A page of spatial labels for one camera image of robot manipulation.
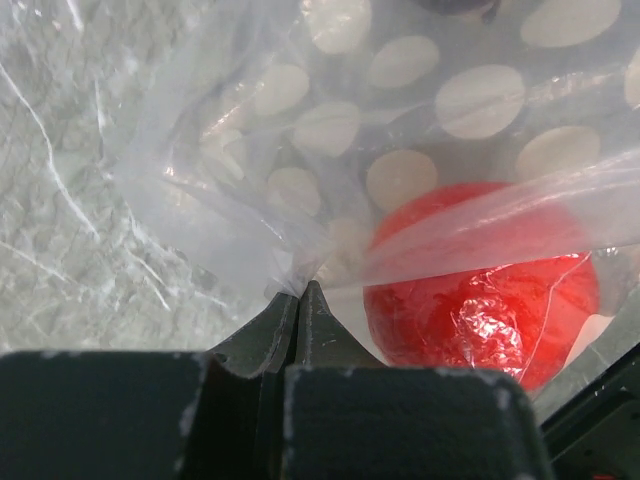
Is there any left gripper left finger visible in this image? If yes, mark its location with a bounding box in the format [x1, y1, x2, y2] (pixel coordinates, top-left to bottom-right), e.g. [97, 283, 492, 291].
[209, 293, 299, 378]

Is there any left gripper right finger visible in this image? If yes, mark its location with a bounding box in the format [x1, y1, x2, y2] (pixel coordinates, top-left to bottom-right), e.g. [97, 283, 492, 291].
[294, 280, 375, 368]

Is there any clear zip top bag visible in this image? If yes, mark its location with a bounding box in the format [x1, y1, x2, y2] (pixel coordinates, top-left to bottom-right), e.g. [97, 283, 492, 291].
[94, 0, 640, 401]

